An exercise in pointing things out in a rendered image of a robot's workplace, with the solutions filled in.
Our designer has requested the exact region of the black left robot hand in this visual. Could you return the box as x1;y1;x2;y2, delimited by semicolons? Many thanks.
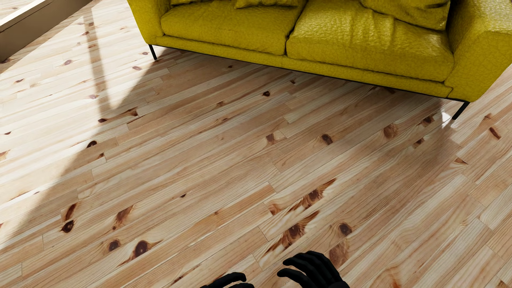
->
200;272;255;288

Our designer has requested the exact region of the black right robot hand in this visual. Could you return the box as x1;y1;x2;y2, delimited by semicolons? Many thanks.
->
277;251;350;288

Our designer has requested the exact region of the yellow sofa seat cushion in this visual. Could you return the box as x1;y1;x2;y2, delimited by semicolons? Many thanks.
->
161;0;308;56
286;0;455;82

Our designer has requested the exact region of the yellow leather sofa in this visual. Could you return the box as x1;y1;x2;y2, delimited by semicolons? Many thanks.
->
127;0;512;102

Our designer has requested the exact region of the beige low wall ledge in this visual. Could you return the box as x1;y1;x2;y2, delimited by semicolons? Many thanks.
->
0;0;93;62

